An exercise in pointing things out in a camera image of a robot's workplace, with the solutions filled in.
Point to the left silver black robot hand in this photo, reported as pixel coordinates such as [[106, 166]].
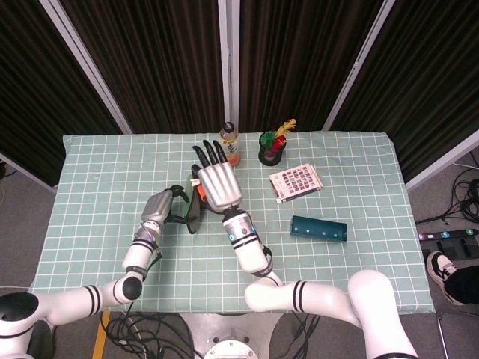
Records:
[[157, 207]]

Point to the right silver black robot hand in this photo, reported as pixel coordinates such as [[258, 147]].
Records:
[[221, 187]]

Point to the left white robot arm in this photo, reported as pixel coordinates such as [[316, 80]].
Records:
[[136, 254]]

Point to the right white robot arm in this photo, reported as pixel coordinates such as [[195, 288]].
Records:
[[247, 247]]

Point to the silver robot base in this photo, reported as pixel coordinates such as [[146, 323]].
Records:
[[228, 333]]

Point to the orange drink bottle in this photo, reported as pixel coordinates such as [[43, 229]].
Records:
[[232, 144]]

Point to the black mesh pen holder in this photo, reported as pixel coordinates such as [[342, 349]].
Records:
[[271, 159]]

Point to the green checked tablecloth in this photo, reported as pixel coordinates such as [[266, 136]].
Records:
[[93, 187]]

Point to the colourful feather shuttlecock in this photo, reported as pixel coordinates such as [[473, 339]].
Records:
[[268, 139]]

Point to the patterned card box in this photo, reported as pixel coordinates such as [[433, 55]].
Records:
[[295, 183]]

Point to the teal rolled pouch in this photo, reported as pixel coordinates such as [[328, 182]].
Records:
[[318, 228]]

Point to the yellow floor tape strip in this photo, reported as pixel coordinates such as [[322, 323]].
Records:
[[100, 336]]

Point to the dark curtain divider panel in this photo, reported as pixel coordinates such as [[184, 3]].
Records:
[[299, 56], [430, 75], [37, 93], [149, 56]]

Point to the black and white sneaker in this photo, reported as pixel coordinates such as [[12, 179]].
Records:
[[439, 271]]

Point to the black pedal strip coloured labels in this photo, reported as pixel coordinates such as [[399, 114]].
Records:
[[449, 245]]

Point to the black trouser leg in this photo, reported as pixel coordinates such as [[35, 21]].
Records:
[[466, 286]]

